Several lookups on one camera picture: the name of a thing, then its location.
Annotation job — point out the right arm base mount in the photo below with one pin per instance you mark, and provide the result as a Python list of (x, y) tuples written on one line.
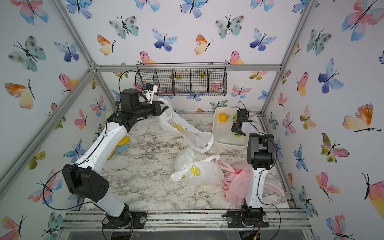
[(247, 217)]

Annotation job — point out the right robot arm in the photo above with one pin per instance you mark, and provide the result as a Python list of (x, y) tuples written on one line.
[(261, 155)]

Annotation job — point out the blue toy scoop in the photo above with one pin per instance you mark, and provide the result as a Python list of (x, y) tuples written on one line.
[(120, 149)]

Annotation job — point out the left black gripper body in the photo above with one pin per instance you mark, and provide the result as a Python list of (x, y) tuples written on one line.
[(145, 110)]

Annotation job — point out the pink plastic bag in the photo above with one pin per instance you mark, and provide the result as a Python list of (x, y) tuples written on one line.
[(236, 184)]

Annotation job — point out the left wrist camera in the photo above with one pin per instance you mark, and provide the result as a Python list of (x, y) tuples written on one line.
[(150, 91)]

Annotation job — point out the yellow toy shovel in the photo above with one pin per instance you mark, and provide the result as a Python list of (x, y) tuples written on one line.
[(123, 141)]

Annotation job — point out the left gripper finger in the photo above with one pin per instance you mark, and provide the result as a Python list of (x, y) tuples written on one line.
[(158, 104), (158, 111)]

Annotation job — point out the white printed plastic bag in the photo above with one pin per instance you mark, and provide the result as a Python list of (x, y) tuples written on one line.
[(169, 120)]

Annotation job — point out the black wire basket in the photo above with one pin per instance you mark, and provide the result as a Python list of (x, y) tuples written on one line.
[(183, 79)]

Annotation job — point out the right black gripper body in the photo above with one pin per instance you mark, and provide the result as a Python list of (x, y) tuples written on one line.
[(234, 126)]

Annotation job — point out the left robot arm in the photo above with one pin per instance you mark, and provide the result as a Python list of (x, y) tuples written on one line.
[(83, 178)]

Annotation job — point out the white plastic tray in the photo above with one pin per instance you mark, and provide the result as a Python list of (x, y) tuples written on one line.
[(223, 136)]

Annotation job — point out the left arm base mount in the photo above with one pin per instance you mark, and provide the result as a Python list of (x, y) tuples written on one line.
[(128, 219)]

